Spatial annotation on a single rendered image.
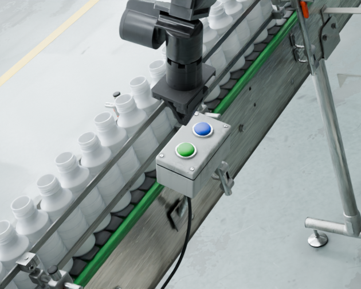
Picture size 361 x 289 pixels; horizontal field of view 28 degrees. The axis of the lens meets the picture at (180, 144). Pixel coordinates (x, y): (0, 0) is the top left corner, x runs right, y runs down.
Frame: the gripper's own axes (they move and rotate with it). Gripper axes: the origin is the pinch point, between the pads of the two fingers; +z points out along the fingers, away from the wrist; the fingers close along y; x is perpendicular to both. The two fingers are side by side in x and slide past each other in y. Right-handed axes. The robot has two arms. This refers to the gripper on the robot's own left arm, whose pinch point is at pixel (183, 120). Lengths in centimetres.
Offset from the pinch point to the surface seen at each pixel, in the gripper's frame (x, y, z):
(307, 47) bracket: 0, -59, 25
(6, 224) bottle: -17.2, 27.8, 9.4
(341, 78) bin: 4, -80, 48
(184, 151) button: 0.7, 0.7, 6.8
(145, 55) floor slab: -137, -188, 176
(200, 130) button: 0.4, -5.2, 6.8
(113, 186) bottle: -11.0, 6.8, 17.1
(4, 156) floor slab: -161, -93, 186
